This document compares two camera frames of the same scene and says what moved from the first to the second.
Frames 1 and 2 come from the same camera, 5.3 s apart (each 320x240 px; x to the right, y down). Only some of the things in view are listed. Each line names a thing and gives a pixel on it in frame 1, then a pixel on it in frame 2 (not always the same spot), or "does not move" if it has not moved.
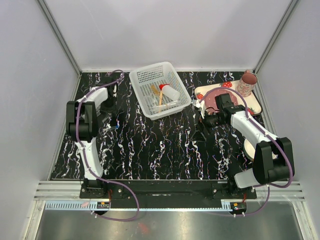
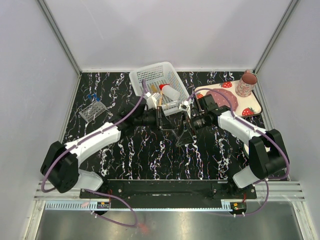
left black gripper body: x=108 y=105 → x=153 y=118
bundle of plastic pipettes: x=168 y=105 does not move
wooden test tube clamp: x=160 y=98 does not move
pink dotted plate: x=210 y=97 does not move
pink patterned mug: x=246 y=83 does not move
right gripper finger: x=198 y=136 → x=185 y=138
